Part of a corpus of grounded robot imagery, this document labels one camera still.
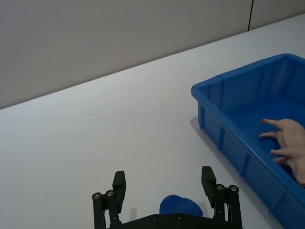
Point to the blue plastic bin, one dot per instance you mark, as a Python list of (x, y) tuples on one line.
[(240, 112)]

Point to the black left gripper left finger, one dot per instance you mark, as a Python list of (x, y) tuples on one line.
[(118, 188)]

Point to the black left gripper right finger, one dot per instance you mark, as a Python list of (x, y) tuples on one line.
[(209, 183)]

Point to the person's hand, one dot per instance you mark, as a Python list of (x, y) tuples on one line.
[(294, 143)]

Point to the small blue rounded object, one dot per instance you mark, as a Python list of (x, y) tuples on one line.
[(178, 205)]

